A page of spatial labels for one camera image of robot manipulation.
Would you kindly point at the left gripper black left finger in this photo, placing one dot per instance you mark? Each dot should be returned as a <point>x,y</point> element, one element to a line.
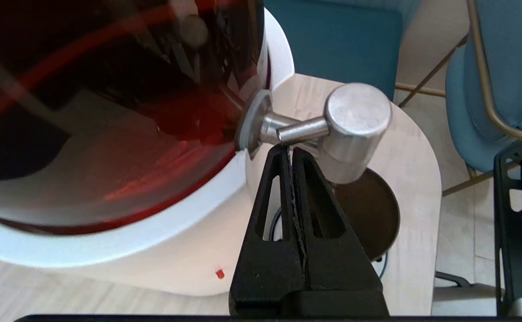
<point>265,268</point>

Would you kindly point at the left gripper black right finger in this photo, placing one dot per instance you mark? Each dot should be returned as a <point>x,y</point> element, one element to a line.
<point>337,264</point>

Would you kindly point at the black tapered cup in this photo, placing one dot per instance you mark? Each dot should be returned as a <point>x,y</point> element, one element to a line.
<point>372,214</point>

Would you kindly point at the large silver dispenser tap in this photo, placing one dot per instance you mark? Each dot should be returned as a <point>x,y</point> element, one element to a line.
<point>354,120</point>

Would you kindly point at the large dark tea dispenser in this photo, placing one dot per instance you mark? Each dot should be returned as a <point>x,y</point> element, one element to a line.
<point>108,134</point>

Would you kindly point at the light blue chair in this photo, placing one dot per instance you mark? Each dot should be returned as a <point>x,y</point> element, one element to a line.
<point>511,53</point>

